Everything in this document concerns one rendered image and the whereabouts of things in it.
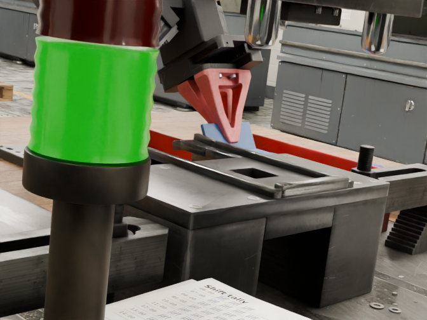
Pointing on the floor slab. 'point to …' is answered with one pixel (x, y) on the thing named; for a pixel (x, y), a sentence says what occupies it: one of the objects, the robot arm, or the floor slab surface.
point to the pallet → (6, 91)
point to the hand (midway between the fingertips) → (229, 136)
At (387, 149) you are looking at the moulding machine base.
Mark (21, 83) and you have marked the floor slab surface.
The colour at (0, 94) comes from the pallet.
